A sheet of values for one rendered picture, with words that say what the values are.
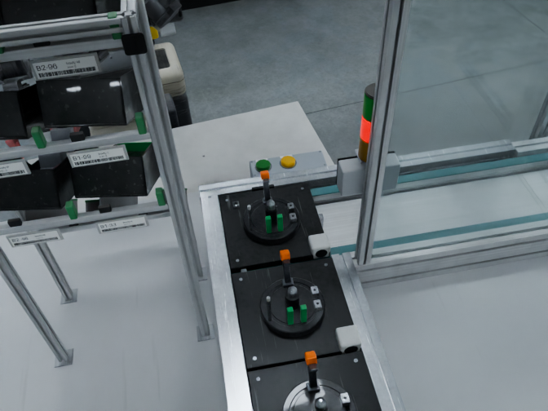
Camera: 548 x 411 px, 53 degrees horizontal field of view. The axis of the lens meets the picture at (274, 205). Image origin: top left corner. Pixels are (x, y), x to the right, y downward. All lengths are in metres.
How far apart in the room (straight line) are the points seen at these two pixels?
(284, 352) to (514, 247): 0.64
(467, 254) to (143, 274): 0.81
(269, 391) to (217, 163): 0.81
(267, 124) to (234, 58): 1.99
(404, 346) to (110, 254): 0.79
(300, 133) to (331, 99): 1.61
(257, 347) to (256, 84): 2.54
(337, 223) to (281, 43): 2.60
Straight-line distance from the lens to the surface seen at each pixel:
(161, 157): 0.90
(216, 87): 3.53
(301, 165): 1.53
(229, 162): 1.70
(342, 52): 3.83
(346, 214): 1.47
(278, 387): 1.13
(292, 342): 1.18
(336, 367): 1.16
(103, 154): 0.89
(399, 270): 1.37
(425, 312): 1.38
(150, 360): 1.33
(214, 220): 1.41
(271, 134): 1.79
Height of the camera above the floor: 2.00
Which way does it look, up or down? 47 degrees down
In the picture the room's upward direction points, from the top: 3 degrees counter-clockwise
